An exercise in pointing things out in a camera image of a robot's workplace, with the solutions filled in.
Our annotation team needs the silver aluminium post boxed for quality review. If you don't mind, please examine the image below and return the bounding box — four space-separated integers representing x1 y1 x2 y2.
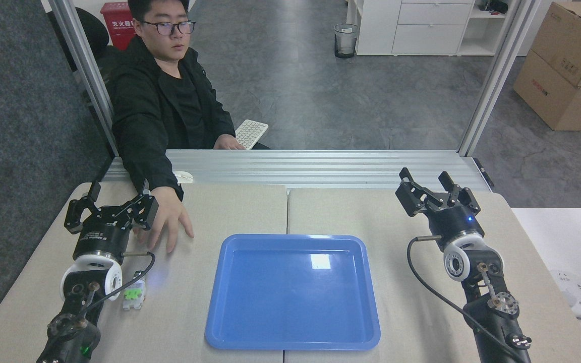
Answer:
48 0 120 157
457 0 543 157

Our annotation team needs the person's left hand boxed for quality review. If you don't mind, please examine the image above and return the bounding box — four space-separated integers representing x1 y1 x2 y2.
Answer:
213 134 247 150

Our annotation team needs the person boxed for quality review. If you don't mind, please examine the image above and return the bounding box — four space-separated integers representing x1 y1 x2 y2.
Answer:
104 0 272 202

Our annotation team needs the white side table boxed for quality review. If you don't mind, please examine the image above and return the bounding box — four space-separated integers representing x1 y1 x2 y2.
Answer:
511 207 581 363

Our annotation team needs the grey mesh waste bin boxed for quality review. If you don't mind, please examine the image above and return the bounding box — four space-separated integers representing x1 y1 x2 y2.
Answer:
334 23 360 59

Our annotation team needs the black rail end bracket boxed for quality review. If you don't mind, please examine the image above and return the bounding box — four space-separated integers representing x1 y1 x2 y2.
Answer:
473 158 495 188

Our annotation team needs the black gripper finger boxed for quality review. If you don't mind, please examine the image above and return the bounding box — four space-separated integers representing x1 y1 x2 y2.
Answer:
438 171 482 215
104 193 160 233
64 181 103 235
395 167 445 218

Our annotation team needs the red fire equipment box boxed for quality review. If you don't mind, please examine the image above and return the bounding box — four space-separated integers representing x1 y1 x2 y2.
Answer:
100 2 138 51

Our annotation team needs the brown cardboard box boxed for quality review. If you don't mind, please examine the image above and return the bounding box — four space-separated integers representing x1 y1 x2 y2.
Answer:
531 2 581 89
513 49 581 132

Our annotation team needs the white green switch part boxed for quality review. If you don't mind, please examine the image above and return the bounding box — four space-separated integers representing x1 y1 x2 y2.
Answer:
122 271 148 311

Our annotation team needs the silver aluminium rail platform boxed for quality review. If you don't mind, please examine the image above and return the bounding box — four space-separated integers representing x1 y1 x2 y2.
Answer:
101 149 493 192

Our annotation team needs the white power strip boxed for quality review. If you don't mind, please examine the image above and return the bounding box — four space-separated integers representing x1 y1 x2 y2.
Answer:
550 270 581 318

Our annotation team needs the person's right hand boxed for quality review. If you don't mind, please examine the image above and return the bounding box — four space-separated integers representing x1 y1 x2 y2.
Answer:
134 186 195 254

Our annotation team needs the white drawer cabinet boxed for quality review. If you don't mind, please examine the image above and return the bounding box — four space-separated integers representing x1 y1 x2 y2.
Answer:
346 0 524 56

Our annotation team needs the white keyboard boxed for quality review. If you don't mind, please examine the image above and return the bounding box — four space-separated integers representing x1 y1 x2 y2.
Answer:
234 119 269 150

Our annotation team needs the small black equipment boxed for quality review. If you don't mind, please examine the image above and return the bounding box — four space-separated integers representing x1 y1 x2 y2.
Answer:
478 0 509 15

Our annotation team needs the black office chair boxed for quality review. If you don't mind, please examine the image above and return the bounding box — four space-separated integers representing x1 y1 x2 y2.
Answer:
47 6 121 81

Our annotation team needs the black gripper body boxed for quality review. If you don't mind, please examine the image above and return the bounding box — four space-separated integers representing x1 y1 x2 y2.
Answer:
73 215 135 265
427 205 486 252

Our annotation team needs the blue plastic tray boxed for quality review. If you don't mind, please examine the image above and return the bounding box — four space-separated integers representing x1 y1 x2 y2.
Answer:
204 233 381 351

